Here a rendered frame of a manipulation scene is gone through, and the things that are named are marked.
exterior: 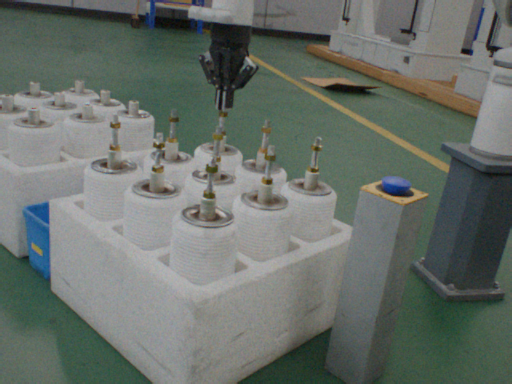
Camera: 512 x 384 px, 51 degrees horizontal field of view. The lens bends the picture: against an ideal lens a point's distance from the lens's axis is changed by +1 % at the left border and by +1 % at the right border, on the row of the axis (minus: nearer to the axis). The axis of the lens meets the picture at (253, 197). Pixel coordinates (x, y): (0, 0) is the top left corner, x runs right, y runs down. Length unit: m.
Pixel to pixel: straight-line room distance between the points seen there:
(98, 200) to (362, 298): 0.44
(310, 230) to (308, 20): 6.84
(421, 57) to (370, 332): 3.52
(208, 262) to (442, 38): 3.70
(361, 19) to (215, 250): 4.81
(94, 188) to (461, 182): 0.71
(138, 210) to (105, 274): 0.12
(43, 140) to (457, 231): 0.85
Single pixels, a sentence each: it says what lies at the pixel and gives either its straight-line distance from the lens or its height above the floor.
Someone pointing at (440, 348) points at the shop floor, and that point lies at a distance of 1.05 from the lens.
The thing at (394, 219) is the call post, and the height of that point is 0.29.
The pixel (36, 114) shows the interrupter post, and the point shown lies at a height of 0.27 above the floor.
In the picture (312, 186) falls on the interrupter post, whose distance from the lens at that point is 0.91.
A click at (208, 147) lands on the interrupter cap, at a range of 1.07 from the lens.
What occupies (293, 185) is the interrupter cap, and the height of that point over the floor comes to 0.25.
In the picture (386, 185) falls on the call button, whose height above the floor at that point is 0.32.
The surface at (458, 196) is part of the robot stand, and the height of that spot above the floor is 0.21.
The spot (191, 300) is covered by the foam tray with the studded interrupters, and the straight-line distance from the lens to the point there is 0.70.
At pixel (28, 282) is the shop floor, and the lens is 1.09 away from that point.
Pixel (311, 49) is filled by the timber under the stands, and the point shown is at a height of 0.04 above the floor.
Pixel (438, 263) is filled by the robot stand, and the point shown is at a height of 0.05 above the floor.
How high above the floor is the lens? 0.55
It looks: 21 degrees down
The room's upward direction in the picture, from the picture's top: 7 degrees clockwise
